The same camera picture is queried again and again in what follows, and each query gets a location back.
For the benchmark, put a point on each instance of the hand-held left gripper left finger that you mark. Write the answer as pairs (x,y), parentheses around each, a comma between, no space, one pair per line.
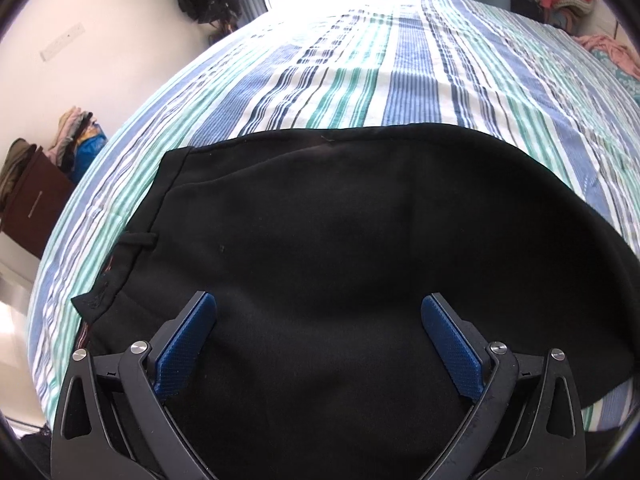
(187,340)

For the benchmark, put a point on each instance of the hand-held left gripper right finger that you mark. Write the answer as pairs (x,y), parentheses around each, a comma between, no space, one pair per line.
(450,342)

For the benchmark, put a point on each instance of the black pants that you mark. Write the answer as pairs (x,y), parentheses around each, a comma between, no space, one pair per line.
(325,235)

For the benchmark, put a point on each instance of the brown wooden cabinet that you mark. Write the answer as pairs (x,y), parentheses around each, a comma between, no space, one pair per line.
(37,210)

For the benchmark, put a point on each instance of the blue bag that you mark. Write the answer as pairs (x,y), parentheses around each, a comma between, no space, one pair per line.
(90,147)

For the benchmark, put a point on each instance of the pile of folded clothes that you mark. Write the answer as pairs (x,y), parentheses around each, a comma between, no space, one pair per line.
(67,127)

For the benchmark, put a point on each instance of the olive cloth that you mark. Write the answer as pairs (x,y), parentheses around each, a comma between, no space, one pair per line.
(15,160)

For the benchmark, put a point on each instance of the striped bed sheet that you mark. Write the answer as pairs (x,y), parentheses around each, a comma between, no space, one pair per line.
(400,70)

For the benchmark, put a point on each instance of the pink cloth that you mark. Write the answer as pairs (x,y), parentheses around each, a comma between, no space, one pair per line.
(610,52)

